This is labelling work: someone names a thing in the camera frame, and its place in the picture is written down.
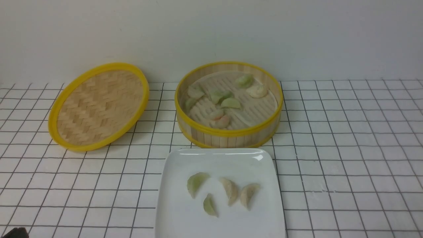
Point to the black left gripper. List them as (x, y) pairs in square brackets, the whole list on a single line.
[(17, 232)]

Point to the pink dumpling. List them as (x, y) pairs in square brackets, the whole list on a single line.
[(216, 114), (220, 123)]

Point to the white square plate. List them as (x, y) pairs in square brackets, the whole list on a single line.
[(180, 216)]

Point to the green dumpling on plate left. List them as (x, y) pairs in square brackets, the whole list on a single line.
[(195, 181)]

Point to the small green dumpling on plate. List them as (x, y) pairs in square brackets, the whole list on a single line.
[(208, 205)]

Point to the beige dumpling on plate centre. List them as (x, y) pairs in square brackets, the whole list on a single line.
[(231, 190)]

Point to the beige dumpling on plate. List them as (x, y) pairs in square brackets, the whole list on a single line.
[(231, 190), (247, 193)]

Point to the beige dumpling on plate right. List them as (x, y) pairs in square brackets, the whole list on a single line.
[(247, 193)]

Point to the yellow rimmed bamboo steamer lid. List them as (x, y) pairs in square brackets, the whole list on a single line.
[(98, 107)]

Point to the pale green dumpling steamer left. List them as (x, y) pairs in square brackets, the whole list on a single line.
[(195, 92)]

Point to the green dumpling steamer centre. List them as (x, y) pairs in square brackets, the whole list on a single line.
[(217, 96)]

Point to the yellow rimmed bamboo steamer basket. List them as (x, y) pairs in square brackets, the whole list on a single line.
[(251, 126)]

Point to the light green dumpling steamer middle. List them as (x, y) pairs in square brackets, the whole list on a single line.
[(231, 103)]

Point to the green dumpling steamer top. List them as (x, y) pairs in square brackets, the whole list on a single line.
[(245, 81)]

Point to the cream dumpling steamer right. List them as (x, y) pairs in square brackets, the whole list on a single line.
[(257, 91)]

